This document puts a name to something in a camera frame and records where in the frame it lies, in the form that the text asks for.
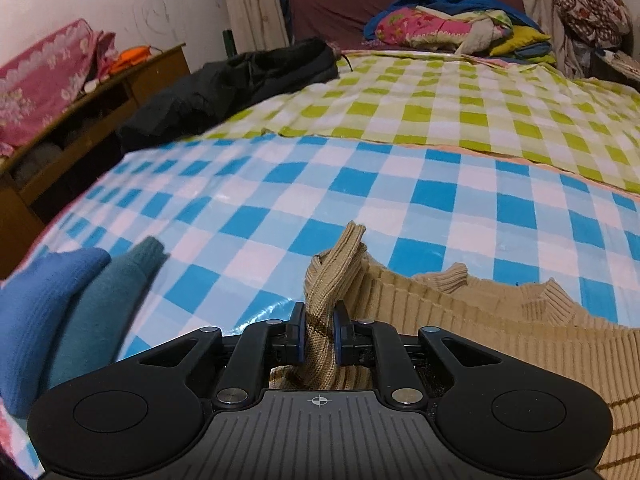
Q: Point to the green checked bed sheet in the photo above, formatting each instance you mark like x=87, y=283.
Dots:
x=450, y=105

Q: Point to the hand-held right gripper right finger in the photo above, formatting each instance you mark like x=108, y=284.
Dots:
x=338, y=341

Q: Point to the orange cloth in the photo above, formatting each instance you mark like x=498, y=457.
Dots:
x=129, y=59

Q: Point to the pile of colourful clothes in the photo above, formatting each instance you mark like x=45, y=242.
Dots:
x=450, y=25

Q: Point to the teal sweater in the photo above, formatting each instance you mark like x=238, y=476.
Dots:
x=110, y=300

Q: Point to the blue sweater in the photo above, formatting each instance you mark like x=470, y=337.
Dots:
x=45, y=320

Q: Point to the blue checked bed sheet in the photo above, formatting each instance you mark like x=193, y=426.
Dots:
x=250, y=200

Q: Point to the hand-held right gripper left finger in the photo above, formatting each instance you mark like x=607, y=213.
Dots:
x=301, y=341

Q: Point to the beige curtain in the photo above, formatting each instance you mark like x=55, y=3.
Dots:
x=252, y=5
x=535, y=10

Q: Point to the brown patterned cloth bundle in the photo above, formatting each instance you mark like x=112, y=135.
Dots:
x=590, y=7

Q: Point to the maroon bed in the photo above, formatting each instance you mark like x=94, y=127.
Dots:
x=330, y=15

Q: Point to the beige ribbed sweater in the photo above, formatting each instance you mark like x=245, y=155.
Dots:
x=500, y=320

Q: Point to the black jacket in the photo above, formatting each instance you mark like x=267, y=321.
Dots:
x=225, y=85

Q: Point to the pink floral blanket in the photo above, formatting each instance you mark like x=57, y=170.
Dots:
x=40, y=80

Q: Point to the wooden cabinet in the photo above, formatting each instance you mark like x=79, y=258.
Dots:
x=75, y=125

